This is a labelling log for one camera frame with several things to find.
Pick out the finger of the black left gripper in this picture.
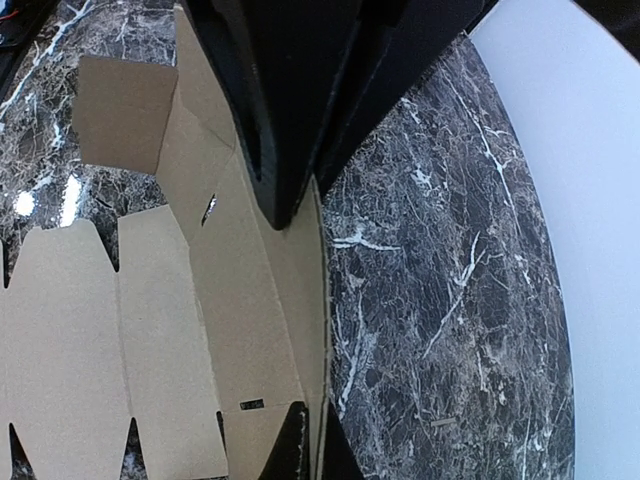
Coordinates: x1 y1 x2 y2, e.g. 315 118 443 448
315 0 486 195
183 1 360 230

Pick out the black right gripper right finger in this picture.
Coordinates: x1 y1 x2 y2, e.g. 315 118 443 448
310 399 363 479

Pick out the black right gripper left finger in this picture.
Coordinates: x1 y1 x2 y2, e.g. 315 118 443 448
261 401 308 480

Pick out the brown cardboard box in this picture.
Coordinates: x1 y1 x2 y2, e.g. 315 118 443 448
1 7 331 479

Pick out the black front table rail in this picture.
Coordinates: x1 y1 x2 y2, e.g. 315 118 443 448
0 0 58 100

